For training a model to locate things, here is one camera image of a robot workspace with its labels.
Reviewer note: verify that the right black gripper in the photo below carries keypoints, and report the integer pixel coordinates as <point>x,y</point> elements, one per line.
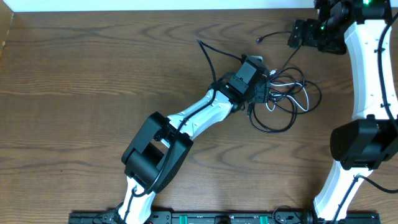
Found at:
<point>308,26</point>

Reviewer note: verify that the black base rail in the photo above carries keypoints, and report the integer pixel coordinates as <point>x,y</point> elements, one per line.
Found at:
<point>164,217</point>

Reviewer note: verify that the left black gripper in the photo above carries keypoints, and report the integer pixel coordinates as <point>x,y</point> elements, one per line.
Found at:
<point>263,97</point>

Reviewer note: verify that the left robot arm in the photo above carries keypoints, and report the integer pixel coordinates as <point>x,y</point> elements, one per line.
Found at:
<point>159,148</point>

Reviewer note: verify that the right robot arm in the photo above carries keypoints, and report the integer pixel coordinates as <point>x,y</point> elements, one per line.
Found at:
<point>362,30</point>

